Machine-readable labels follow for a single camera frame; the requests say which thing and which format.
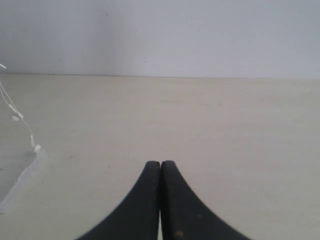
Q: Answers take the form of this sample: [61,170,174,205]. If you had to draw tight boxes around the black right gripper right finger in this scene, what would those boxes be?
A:
[159,160,248,240]

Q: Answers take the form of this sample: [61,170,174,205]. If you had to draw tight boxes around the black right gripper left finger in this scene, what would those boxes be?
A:
[79,161,160,240]

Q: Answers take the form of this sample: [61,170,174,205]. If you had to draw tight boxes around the white wired earphones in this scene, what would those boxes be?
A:
[0,63,42,153]

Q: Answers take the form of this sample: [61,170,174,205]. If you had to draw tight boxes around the clear plastic hinged case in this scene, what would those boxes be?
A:
[0,148,48,215]

